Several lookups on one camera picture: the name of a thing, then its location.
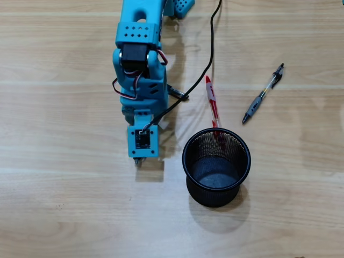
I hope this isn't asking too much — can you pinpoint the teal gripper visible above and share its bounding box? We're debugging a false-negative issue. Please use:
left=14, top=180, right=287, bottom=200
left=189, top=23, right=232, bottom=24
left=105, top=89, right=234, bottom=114
left=120, top=77, right=169, bottom=125

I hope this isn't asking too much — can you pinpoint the red clear pen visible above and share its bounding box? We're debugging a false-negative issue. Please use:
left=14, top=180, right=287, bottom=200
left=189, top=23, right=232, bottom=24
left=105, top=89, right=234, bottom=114
left=205, top=75, right=229, bottom=151

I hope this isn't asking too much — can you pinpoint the grey grip retractable pen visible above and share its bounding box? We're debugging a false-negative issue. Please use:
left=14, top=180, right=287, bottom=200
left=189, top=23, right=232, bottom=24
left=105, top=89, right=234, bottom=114
left=241, top=63, right=285, bottom=125

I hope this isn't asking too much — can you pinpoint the black mesh pen holder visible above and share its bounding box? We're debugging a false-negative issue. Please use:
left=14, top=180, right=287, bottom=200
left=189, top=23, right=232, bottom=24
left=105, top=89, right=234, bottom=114
left=182, top=127, right=252, bottom=208

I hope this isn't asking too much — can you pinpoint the teal wrist camera module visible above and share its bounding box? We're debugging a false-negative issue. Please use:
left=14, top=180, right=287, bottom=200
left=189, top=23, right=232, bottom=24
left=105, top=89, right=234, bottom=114
left=127, top=109, right=160, bottom=158

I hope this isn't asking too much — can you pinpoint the red white black servo wire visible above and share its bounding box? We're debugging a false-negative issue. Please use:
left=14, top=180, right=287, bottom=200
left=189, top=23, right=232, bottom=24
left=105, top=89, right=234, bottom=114
left=111, top=71, right=142, bottom=101
left=157, top=49, right=169, bottom=67

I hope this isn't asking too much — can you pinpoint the black camera cable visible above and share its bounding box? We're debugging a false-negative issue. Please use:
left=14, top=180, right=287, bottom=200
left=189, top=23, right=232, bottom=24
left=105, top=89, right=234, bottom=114
left=139, top=0, right=224, bottom=134

